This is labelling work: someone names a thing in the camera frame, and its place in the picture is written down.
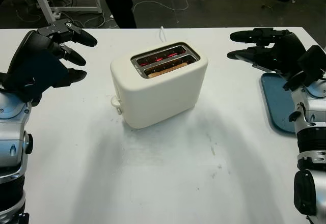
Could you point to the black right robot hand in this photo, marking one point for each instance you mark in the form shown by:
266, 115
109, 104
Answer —
286, 51

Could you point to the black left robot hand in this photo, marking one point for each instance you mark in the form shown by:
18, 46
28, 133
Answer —
33, 43

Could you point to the toast slice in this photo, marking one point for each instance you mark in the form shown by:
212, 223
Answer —
168, 69

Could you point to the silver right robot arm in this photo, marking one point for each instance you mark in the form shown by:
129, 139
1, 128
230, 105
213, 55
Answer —
312, 145

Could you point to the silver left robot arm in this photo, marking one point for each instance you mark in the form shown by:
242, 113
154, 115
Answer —
10, 132

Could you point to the person in black trousers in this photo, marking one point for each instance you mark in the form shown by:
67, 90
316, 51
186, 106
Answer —
119, 5

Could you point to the cream white two-slot toaster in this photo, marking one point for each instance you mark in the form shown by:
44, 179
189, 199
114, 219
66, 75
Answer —
158, 99

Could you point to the white power strip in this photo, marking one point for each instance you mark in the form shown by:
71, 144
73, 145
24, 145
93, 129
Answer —
57, 14

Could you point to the blue plastic tray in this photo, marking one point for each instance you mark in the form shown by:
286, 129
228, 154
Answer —
277, 101

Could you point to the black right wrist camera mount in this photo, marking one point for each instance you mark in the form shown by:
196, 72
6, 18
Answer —
310, 65

